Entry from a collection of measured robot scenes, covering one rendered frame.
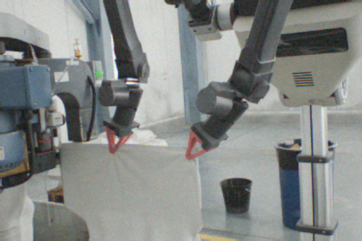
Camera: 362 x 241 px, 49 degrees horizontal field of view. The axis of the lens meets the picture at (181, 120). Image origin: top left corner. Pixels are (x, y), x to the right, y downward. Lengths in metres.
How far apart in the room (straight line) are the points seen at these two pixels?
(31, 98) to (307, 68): 0.83
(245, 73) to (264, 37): 0.10
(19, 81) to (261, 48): 0.49
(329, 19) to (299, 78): 0.24
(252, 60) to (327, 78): 0.52
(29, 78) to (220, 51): 9.00
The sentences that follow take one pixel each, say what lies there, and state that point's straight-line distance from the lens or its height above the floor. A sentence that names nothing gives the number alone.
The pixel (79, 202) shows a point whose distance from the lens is 1.29.
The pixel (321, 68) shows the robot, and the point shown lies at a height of 1.25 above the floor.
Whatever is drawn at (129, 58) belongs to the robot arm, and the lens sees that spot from 1.05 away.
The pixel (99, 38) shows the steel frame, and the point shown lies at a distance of 7.22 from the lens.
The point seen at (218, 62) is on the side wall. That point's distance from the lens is 9.77.
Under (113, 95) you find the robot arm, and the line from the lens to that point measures 1.01.
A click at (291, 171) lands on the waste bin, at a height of 0.47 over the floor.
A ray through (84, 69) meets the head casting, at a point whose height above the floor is 1.30.
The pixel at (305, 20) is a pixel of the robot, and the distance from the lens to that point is 1.22.
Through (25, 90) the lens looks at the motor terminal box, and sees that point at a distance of 0.87.
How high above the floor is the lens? 1.26
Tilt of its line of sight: 7 degrees down
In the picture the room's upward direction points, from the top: 4 degrees counter-clockwise
